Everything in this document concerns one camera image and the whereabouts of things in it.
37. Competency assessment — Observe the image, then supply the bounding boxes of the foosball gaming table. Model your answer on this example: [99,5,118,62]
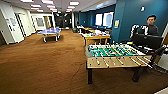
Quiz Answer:
[84,42,156,85]

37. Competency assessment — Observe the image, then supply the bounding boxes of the yellow air hockey table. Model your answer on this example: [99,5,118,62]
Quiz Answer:
[81,30,112,47]

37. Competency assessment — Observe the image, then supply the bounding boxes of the small white table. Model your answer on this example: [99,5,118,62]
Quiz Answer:
[76,25,87,34]

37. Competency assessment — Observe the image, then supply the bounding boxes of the bright window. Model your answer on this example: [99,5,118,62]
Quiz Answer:
[102,11,115,29]
[94,12,104,27]

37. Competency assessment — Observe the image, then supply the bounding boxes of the blue ping pong table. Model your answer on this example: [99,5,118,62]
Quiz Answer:
[36,27,62,44]

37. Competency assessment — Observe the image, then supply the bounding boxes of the white ceiling light panel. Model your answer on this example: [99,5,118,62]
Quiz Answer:
[66,5,76,10]
[46,4,57,9]
[20,0,35,4]
[68,1,81,7]
[41,0,55,5]
[30,3,42,9]

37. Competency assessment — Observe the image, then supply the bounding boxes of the frosted glass panel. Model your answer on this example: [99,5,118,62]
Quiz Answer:
[35,17,46,29]

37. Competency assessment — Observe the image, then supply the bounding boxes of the white hallway door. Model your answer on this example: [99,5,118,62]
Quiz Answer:
[22,13,34,37]

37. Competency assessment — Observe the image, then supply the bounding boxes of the black laptop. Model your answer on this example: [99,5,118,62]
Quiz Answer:
[131,33,165,51]

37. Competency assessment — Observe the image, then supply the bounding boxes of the dark elevator doorway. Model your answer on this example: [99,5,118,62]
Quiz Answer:
[0,30,8,47]
[17,13,25,38]

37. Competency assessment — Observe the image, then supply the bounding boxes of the person in dark shirt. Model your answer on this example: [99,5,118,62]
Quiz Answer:
[145,13,161,36]

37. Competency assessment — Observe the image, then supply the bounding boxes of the dark floor cable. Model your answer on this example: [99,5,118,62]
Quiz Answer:
[69,59,89,82]

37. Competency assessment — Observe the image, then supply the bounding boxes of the yellow wall sign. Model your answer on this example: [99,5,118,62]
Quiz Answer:
[113,19,121,29]

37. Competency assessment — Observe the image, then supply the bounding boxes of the round wall fixture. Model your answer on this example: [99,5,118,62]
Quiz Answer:
[139,5,146,13]

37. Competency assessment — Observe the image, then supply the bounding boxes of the white wall notice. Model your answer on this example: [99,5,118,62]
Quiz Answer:
[8,16,18,26]

